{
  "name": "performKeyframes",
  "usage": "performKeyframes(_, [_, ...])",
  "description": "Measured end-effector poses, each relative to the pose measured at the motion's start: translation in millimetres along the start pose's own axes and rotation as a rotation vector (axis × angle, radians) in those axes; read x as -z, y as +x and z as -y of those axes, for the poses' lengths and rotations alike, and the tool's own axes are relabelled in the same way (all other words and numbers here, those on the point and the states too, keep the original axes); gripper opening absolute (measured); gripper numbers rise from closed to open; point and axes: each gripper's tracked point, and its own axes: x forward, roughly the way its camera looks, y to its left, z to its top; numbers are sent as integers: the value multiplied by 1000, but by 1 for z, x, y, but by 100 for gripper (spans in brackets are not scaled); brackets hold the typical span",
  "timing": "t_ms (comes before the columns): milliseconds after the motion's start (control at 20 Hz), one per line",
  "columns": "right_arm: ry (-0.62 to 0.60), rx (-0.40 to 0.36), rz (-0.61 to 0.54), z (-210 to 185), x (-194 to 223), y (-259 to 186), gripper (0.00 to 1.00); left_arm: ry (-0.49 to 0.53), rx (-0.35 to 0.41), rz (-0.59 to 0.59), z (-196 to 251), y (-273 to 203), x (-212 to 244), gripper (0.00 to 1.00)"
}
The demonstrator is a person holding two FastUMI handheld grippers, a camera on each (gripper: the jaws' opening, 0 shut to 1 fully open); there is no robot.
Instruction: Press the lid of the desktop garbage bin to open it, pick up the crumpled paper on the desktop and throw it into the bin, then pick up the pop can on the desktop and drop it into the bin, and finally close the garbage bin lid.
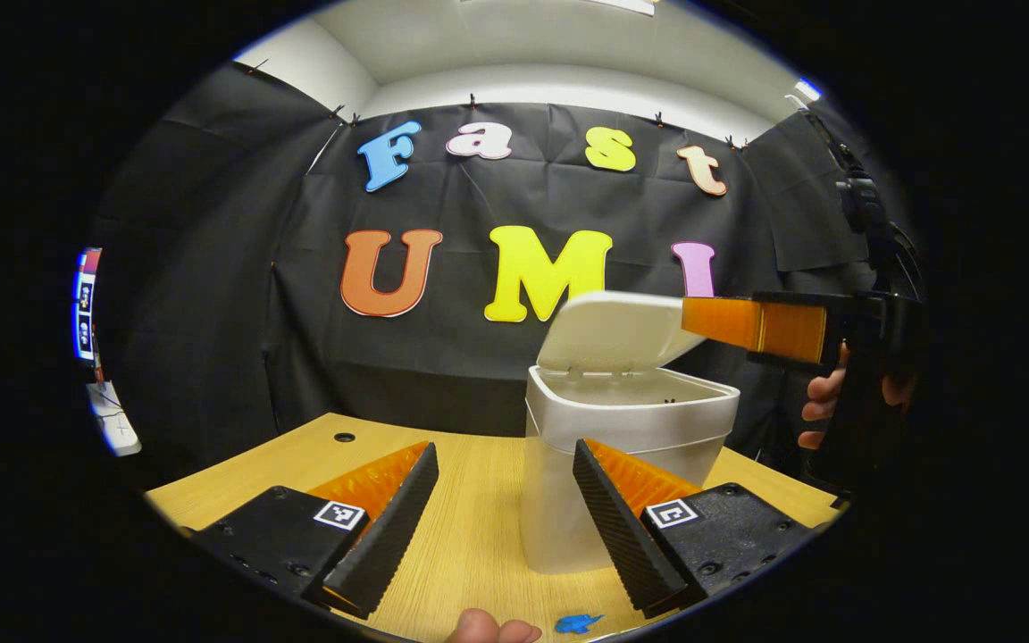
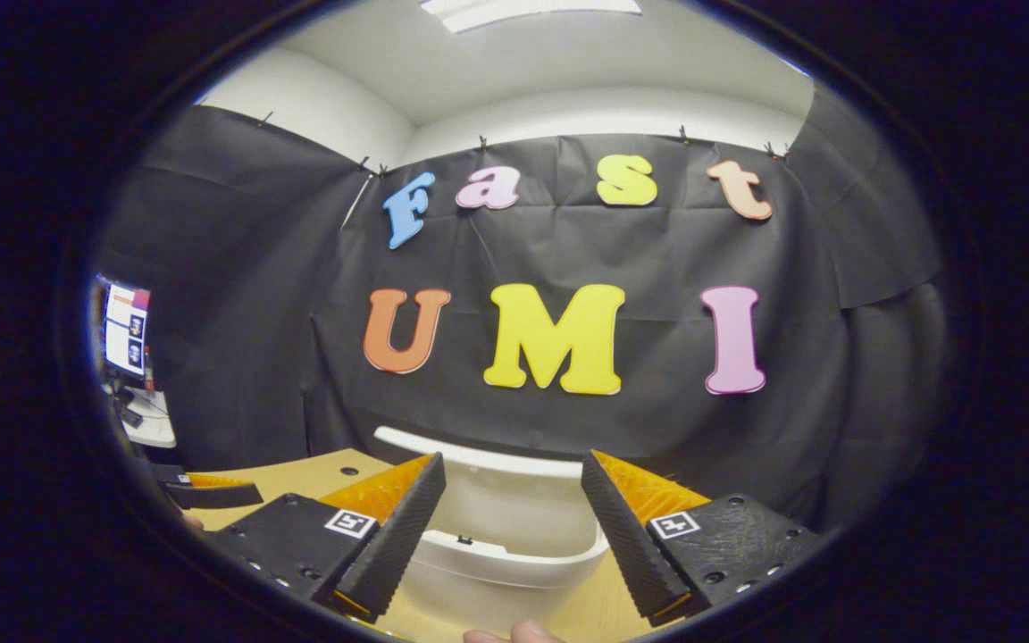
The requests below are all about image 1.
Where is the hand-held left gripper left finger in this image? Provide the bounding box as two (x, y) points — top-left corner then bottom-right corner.
(180, 442), (440, 622)

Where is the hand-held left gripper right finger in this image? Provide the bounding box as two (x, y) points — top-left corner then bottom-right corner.
(573, 438), (824, 620)

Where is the white desktop garbage bin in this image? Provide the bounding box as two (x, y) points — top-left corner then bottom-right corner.
(519, 290), (741, 575)

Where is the wooden desktop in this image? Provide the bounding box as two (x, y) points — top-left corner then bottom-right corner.
(144, 411), (850, 643)

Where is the black backdrop cloth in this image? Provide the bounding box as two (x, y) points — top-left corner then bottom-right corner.
(77, 58), (926, 483)

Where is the white side table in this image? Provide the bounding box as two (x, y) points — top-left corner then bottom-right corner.
(86, 380), (142, 458)

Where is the computer monitor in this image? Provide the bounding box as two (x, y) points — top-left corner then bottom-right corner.
(74, 248), (103, 363)

